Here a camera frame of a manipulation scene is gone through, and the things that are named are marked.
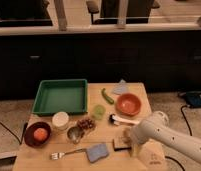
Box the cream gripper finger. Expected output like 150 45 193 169
123 128 131 145

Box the wooden felt eraser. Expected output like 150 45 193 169
112 137 131 151

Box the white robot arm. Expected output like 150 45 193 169
127 111 201 164

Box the green plastic tray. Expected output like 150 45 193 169
32 79 88 116

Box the orange bowl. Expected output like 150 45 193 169
115 93 142 117

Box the blue sponge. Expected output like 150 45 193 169
86 143 109 163

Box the light green cup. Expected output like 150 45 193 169
92 105 106 120

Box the green chili pepper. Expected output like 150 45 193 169
101 88 114 105

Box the brown grape bunch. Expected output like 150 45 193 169
77 118 96 130

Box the grey folded cloth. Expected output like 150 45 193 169
112 79 129 95

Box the metal measuring cup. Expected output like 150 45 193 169
67 126 84 144

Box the white round container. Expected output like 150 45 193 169
52 112 69 130

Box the silver fork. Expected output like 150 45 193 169
50 148 86 160

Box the blue black device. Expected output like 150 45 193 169
178 92 201 108

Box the orange fruit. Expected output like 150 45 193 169
33 128 48 141

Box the dark red plate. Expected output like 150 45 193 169
24 122 51 147

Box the dark office chair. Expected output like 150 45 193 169
86 0 160 25

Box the black cable right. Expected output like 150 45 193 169
163 104 194 171

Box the black cable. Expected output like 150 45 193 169
163 104 194 171
0 118 29 146

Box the black cable left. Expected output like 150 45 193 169
0 118 29 146

